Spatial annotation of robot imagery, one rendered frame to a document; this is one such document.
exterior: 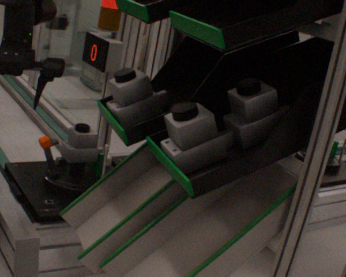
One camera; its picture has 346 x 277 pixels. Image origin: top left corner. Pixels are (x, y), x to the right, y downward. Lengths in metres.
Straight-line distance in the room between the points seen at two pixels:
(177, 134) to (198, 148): 0.03
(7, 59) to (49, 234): 0.31
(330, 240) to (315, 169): 0.75
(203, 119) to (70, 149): 0.47
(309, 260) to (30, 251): 0.63
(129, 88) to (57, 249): 0.35
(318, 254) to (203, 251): 0.59
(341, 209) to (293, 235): 0.79
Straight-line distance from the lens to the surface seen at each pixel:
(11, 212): 0.96
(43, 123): 1.49
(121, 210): 0.81
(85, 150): 1.01
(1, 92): 1.83
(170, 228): 0.72
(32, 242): 0.88
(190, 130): 0.57
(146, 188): 0.80
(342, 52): 0.56
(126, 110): 0.70
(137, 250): 0.72
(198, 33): 0.55
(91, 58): 1.20
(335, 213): 1.39
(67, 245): 0.92
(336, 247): 1.30
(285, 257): 0.63
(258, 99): 0.60
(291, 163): 0.61
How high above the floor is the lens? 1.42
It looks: 18 degrees down
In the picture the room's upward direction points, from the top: 11 degrees clockwise
